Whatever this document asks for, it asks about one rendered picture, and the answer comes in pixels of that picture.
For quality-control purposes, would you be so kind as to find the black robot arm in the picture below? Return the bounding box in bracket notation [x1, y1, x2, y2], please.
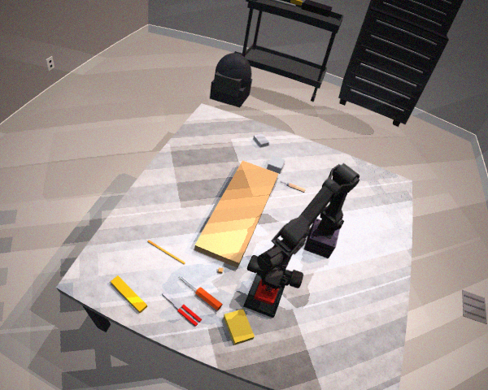
[257, 163, 359, 289]

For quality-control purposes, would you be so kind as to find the brown panel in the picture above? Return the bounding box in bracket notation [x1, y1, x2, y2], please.
[194, 160, 279, 268]

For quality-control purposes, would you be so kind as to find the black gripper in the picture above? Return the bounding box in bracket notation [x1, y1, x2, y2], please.
[247, 255, 303, 288]

